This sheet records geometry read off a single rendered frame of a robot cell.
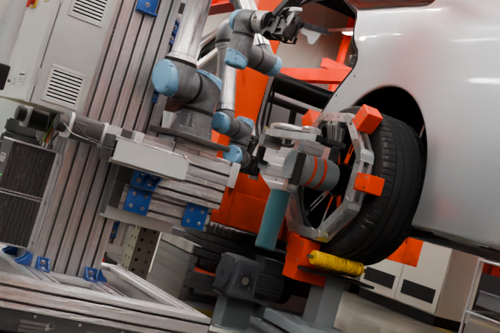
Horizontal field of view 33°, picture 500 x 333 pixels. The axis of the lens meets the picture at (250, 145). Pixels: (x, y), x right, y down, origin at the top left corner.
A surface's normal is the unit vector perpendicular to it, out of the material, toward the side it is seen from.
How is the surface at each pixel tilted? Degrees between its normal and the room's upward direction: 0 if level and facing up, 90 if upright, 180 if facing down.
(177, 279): 90
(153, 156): 90
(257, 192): 90
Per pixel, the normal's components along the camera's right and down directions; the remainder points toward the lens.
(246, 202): 0.45, 0.07
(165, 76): -0.70, -0.11
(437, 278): -0.82, -0.28
